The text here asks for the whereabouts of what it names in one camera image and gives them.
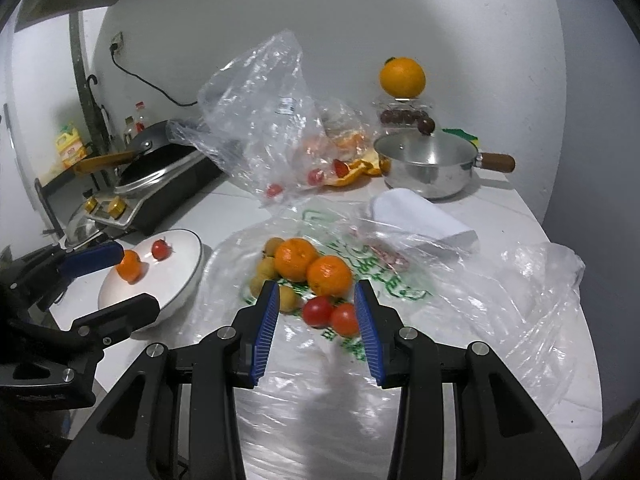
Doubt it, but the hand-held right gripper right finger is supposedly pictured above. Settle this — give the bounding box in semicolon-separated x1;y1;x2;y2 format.
353;279;583;480

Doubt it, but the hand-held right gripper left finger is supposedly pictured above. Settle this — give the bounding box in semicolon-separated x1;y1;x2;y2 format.
52;280;281;480

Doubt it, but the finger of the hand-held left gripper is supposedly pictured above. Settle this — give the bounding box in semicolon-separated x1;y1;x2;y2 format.
69;292;162;352
10;239;126;307

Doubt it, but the small orange mandarin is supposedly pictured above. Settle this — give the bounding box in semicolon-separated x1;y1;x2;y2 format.
116;249;144;284
274;238;319;283
306;255;354;299

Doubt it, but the yellow-green lemon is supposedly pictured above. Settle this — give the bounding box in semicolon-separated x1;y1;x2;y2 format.
277;285;304;314

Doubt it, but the white round plate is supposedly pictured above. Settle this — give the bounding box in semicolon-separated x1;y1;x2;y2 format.
97;229;205;332

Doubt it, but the green printed plastic bag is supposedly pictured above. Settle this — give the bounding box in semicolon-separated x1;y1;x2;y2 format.
175;194;601;480

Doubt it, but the clear box of dark fruits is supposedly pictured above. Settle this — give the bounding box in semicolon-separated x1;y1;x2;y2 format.
372;97;436;129

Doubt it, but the steel wok lid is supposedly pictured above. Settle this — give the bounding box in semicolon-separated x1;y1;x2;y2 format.
64;202;109;249

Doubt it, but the silver induction cooker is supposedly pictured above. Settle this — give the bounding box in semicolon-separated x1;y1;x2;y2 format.
82;152;224;234

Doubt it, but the yellow carton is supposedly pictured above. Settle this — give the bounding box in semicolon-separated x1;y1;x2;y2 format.
54;122;92;171

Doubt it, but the white folded cloth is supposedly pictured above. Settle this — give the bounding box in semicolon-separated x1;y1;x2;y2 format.
369;188;479;254

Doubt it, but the orange peel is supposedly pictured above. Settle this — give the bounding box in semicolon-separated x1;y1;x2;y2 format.
324;157;384;189

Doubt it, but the steel pot lid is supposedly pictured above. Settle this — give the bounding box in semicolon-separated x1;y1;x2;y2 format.
374;116;482;167

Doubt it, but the green yellow sponge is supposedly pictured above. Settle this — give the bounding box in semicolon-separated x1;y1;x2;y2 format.
440;127;481;142

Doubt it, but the crumpled clear plastic bag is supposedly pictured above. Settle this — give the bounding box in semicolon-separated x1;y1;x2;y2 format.
166;29;382;207

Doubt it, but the large orange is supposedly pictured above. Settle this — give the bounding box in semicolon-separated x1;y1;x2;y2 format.
379;57;427;100

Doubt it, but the black wok with wooden handle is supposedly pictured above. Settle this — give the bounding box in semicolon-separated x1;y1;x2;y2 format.
74;119;202;194

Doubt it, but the steel pot with wooden handle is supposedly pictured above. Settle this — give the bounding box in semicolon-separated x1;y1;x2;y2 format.
373;132;516;200

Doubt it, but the grey wall pipe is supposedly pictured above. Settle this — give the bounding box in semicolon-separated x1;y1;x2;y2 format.
69;10;110;157

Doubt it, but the black cooker power cable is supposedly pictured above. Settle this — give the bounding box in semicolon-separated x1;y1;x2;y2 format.
110;49;202;109

